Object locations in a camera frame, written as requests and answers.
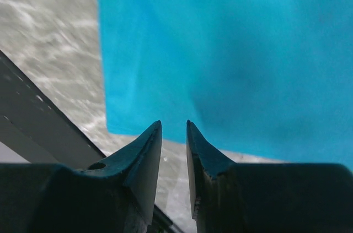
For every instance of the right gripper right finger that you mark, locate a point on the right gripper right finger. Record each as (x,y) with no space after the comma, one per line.
(226,196)

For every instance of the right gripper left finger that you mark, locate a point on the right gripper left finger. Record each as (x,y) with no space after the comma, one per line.
(115,194)

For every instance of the teal t shirt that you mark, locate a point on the teal t shirt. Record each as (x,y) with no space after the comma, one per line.
(271,78)

